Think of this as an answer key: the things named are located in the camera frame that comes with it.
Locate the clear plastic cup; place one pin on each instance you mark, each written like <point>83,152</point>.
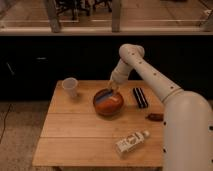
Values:
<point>70,86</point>

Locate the white carton bottle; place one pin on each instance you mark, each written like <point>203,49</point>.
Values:
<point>130,142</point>

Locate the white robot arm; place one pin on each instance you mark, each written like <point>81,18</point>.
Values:
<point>188,117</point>

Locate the wooden table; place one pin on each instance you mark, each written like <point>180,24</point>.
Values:
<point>74,135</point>

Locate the black rectangular box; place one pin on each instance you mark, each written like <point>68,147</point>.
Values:
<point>140,98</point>

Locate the orange ceramic bowl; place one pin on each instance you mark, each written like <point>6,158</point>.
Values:
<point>110,106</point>

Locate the small brown object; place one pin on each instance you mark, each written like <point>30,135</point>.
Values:
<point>155,117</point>

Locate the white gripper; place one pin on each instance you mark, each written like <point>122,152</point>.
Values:
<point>119,75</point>

